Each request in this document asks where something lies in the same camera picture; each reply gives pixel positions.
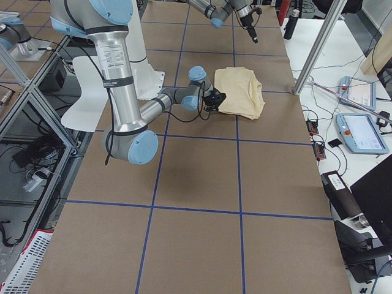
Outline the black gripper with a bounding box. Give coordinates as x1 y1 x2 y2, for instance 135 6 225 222
240 13 258 43
203 88 227 112

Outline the yellow long-sleeve shirt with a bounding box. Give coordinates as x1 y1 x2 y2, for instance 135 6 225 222
214 67 265 120

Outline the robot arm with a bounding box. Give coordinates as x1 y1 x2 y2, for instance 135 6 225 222
50 1 226 165
186 0 262 43

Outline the black water bottle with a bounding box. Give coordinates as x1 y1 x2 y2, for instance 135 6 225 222
284 9 300 40

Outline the red cylinder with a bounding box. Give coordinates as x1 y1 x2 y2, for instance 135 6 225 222
277 0 291 26

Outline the metal reacher stick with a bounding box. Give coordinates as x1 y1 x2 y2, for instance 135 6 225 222
309 81 392 124

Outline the white chair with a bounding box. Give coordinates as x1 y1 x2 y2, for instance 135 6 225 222
61 56 108 132

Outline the far blue teach pendant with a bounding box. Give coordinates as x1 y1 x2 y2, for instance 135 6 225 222
338 76 376 110

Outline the blue teach pendant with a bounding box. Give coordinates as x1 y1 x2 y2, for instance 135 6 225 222
338 76 376 110
335 113 390 154

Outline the near blue teach pendant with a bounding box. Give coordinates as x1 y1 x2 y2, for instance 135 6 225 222
335 113 390 154

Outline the black label printer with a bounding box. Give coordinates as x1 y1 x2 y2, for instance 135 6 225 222
320 171 363 220

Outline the black monitor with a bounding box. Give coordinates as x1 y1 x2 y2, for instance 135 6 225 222
350 156 392 245

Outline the white power strip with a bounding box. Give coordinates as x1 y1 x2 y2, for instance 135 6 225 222
23 171 48 192

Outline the white perforated basket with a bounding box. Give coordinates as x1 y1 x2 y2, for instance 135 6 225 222
1 229 53 294

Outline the aluminium frame post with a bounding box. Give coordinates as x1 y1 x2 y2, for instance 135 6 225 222
293 0 347 96

